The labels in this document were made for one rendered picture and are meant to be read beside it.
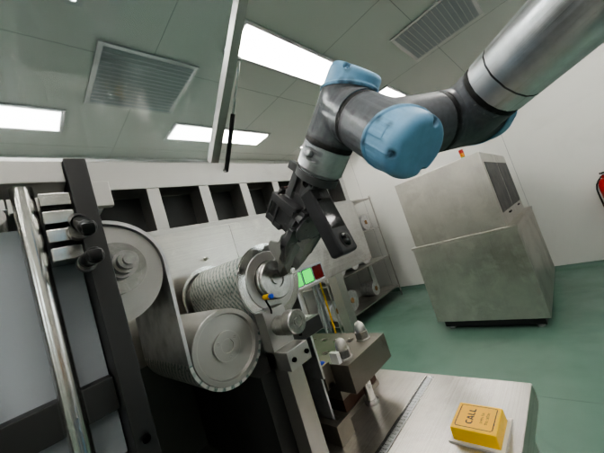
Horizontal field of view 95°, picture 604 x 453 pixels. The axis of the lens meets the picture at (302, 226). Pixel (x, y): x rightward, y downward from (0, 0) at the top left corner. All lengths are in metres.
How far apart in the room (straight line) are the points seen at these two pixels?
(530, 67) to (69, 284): 0.49
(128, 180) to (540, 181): 4.64
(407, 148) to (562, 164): 4.55
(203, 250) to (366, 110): 0.65
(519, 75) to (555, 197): 4.50
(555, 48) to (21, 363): 0.53
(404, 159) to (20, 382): 0.40
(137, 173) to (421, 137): 0.74
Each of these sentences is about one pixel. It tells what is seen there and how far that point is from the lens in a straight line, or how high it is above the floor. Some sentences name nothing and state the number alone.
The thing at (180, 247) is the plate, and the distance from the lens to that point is 0.85.
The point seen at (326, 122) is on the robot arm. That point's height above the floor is 1.44.
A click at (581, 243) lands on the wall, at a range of 4.93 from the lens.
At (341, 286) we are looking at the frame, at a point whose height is 1.05.
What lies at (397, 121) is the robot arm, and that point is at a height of 1.38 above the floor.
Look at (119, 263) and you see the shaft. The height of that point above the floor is 1.33.
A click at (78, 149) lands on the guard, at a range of 0.89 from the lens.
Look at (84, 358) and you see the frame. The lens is 0.35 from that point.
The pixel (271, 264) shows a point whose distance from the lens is 0.54.
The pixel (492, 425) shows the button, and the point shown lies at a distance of 0.63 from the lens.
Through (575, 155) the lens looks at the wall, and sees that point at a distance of 4.84.
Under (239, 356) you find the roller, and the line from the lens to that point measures 0.53.
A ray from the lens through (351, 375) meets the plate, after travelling 0.66.
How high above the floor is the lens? 1.29
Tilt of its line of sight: 5 degrees up
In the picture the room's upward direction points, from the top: 18 degrees counter-clockwise
